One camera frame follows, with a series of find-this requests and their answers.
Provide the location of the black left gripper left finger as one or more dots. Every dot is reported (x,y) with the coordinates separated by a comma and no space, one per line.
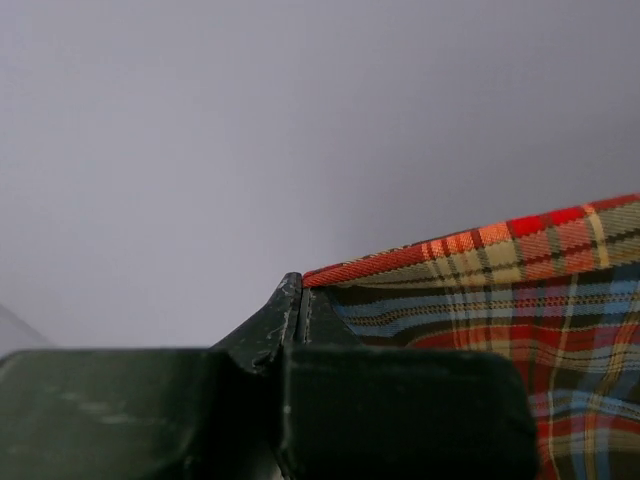
(149,413)

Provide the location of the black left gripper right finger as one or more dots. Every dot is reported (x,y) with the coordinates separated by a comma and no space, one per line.
(352,411)

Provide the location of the plaid long sleeve shirt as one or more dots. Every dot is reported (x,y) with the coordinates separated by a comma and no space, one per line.
(555,293)

